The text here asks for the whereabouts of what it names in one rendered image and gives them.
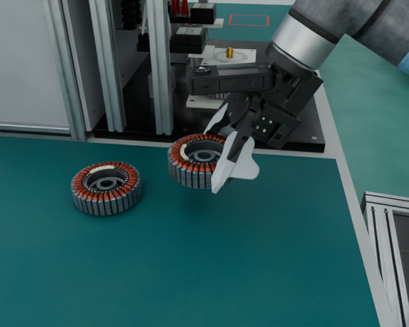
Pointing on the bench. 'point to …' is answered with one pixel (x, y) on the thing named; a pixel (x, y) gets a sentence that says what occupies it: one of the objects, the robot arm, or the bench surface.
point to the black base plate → (298, 143)
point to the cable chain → (130, 15)
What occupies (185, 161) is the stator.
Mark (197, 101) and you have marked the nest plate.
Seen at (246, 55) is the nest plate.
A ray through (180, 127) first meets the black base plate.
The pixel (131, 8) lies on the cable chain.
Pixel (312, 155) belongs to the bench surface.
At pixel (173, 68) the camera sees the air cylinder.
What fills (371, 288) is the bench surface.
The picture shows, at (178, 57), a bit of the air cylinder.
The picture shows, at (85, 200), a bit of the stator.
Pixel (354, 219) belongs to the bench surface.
